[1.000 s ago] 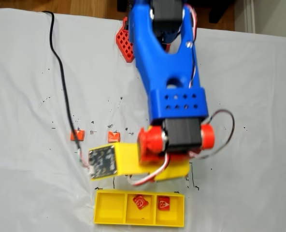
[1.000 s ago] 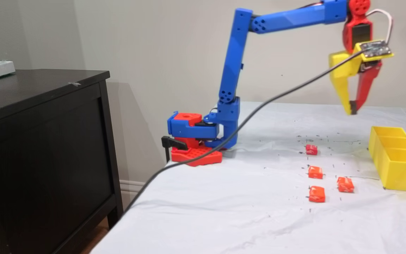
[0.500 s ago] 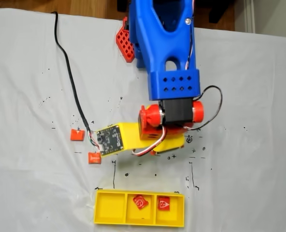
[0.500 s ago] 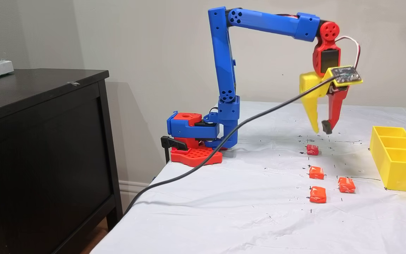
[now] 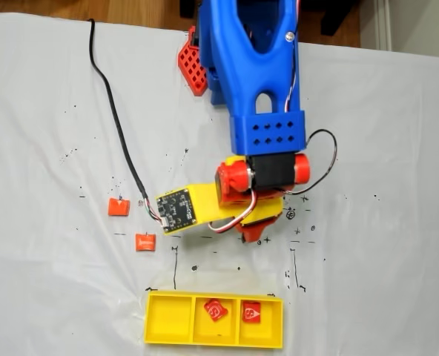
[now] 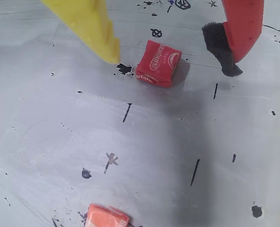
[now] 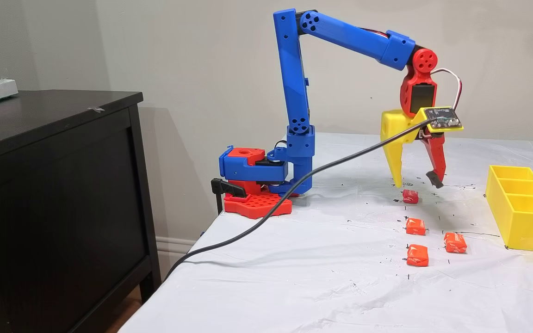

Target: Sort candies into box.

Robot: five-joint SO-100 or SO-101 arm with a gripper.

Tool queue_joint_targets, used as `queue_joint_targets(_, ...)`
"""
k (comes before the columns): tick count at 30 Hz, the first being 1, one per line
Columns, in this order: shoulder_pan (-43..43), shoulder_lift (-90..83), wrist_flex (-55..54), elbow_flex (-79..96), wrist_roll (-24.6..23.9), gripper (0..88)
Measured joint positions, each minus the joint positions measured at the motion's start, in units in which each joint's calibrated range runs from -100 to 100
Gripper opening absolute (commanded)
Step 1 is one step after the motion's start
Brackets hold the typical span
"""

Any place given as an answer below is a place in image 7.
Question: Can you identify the thick black camera cable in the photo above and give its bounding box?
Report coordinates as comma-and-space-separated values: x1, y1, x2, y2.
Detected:
163, 118, 438, 282

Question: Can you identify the yellow three-compartment box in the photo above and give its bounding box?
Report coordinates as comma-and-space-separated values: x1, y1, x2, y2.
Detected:
485, 165, 533, 253

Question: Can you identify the orange candy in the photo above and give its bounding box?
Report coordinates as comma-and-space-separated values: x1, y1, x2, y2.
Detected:
406, 218, 427, 236
444, 233, 468, 253
406, 245, 430, 267

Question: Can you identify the black wooden cabinet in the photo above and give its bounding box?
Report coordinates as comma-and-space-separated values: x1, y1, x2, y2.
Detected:
0, 90, 161, 333

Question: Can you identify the black table clamp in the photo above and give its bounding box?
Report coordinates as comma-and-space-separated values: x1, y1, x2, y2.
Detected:
211, 178, 248, 216

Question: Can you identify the white plastic table cover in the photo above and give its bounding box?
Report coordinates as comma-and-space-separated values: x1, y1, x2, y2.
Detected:
118, 133, 533, 333

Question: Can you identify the black camera circuit board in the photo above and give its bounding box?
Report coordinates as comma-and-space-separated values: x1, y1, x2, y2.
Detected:
421, 107, 464, 134

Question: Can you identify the white gripper servo cable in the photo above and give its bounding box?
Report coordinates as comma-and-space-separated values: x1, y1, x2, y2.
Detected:
431, 68, 463, 111

